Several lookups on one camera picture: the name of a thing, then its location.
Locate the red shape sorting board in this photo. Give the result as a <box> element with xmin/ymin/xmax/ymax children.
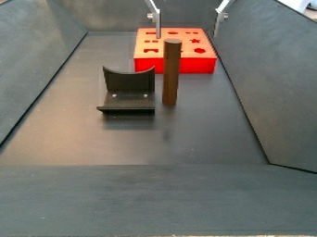
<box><xmin>134</xmin><ymin>28</ymin><xmax>217</xmax><ymax>74</ymax></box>

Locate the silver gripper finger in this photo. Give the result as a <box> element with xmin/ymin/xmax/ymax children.
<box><xmin>145</xmin><ymin>0</ymin><xmax>161</xmax><ymax>39</ymax></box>
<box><xmin>213</xmin><ymin>0</ymin><xmax>231</xmax><ymax>38</ymax></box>

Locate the black curved peg holder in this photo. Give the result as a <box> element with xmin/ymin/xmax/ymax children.
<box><xmin>97</xmin><ymin>68</ymin><xmax>156</xmax><ymax>113</ymax></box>

